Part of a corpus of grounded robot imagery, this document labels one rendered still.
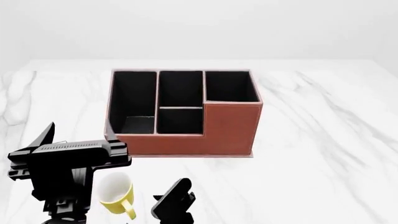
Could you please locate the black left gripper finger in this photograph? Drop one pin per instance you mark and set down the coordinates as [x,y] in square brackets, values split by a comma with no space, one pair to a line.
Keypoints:
[45,137]
[113,145]

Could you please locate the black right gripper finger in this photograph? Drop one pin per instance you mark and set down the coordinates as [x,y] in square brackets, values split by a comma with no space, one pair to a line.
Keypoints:
[157,198]

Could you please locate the yellow and white mug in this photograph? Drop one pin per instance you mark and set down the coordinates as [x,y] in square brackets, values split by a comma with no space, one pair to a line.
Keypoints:
[113,186]

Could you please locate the brown leather desk caddy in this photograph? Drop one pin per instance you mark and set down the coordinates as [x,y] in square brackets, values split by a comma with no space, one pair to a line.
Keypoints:
[230,126]

